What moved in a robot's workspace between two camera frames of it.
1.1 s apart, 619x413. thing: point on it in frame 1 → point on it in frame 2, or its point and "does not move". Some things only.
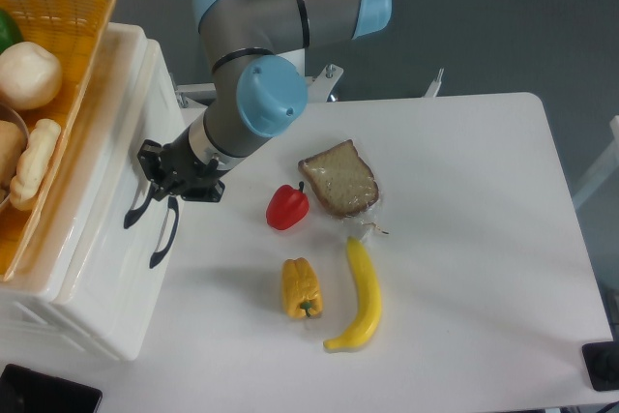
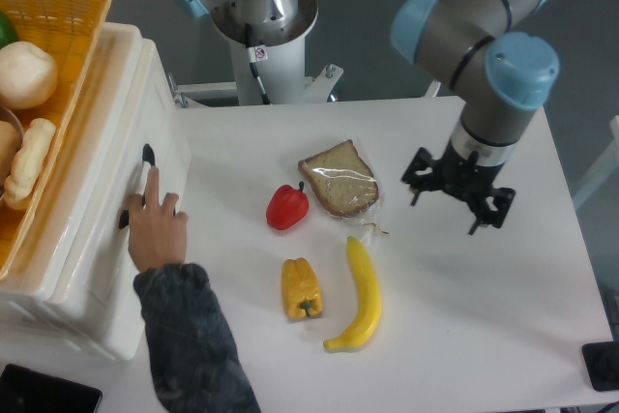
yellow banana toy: x=370 y=302 does not move
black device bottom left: x=24 y=390 does not move
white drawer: x=120 y=262 → x=40 y=262
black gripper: x=179 y=173 → x=464 y=178
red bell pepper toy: x=286 y=206 does not move
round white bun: x=30 y=76 does not move
